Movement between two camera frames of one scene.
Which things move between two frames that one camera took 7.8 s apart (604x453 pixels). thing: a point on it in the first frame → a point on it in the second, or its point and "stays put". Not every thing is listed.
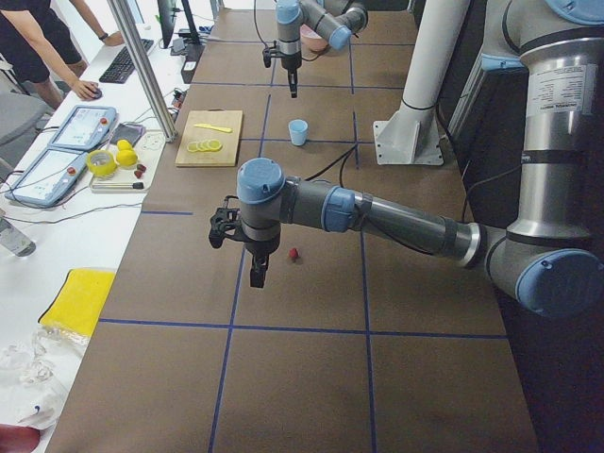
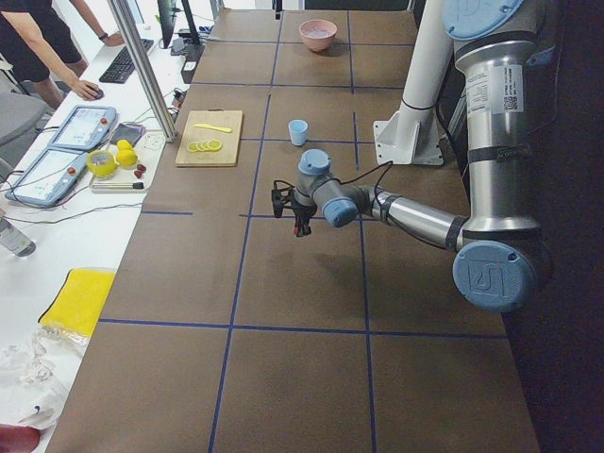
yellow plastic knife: [216, 128] stays put
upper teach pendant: [85, 128] stays put
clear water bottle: [15, 241] stays put
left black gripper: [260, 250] → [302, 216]
